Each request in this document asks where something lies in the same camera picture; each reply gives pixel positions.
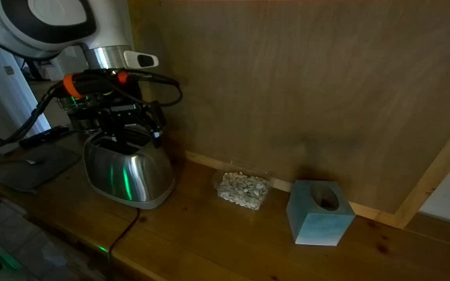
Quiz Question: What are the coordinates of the blue cube with round hole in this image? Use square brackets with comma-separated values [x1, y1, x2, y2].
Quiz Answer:
[284, 178, 356, 248]

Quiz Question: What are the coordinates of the crumpled silver foil piece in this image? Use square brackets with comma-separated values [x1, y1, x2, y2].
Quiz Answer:
[212, 168, 275, 212]

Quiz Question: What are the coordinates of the light wooden base strip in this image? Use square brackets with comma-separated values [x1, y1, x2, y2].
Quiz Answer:
[182, 148, 404, 231]

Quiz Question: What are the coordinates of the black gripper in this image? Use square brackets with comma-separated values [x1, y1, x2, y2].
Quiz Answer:
[67, 93, 167, 149]

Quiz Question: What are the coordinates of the black flat mat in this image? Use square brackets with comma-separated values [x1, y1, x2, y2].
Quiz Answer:
[0, 142, 82, 195]

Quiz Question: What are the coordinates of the black flat bar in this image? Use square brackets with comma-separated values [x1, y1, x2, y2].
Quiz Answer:
[17, 124, 75, 151]

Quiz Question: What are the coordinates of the brown wooden back board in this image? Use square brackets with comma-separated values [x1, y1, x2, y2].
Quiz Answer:
[126, 0, 450, 215]

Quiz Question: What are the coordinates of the light wooden side strip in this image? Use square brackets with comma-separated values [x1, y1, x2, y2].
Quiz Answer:
[393, 104, 450, 231]

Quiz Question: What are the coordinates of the black toaster power cable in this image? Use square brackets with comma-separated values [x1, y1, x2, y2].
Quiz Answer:
[107, 207, 142, 256]

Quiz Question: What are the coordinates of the black cable with orange connectors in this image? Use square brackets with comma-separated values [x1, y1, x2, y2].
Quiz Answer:
[0, 60, 184, 153]

